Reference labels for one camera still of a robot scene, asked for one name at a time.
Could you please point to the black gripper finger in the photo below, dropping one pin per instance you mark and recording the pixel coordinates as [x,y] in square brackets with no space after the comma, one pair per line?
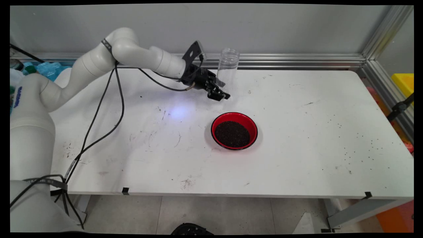
[218,96]
[214,82]

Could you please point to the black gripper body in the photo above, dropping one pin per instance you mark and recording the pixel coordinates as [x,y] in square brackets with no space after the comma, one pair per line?
[196,79]

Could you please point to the clear plastic jar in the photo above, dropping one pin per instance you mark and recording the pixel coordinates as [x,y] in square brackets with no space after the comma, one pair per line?
[229,66]

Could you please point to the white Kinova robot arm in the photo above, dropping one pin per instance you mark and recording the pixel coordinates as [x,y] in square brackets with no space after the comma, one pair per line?
[138,54]

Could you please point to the red bowl black rim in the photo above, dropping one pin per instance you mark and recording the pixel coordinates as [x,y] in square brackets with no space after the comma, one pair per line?
[218,123]

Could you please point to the black seeds heap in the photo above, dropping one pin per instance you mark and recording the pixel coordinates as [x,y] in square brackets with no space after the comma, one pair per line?
[233,135]

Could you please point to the black tape marker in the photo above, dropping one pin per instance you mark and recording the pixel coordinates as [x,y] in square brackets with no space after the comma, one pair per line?
[125,191]
[367,195]

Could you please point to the black round floor object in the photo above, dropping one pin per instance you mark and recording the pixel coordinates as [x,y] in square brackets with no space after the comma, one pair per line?
[191,229]

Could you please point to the blue plastic bag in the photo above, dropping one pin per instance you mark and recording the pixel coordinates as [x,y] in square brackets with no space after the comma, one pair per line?
[49,69]

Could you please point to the green bottle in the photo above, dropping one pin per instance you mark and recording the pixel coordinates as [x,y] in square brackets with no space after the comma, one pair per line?
[30,69]

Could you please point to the grey table leg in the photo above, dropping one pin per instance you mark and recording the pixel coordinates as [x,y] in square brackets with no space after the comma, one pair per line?
[360,211]
[82,206]

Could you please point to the yellow plastic box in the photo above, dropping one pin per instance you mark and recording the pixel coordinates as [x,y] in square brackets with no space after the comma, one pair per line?
[404,84]

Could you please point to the orange plastic object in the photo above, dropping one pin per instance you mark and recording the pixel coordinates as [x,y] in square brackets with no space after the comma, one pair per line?
[396,216]

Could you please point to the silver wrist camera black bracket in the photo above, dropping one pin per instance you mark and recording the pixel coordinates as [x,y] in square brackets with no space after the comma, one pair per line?
[191,54]

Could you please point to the aluminium frame rail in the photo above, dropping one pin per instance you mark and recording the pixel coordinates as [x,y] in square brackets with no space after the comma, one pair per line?
[380,82]
[297,61]

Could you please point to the aluminium frame post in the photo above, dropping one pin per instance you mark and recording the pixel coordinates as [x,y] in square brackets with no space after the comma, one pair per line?
[386,31]

